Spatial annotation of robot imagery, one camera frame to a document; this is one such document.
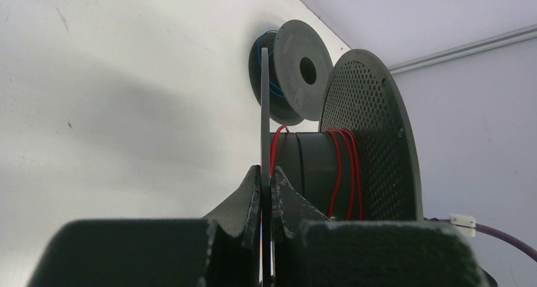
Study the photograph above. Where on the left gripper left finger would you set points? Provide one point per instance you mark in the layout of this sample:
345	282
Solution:
220	249

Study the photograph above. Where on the black cable spool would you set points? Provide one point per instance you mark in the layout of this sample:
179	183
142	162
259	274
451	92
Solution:
299	65

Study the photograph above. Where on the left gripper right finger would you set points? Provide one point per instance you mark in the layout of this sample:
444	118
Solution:
312	250

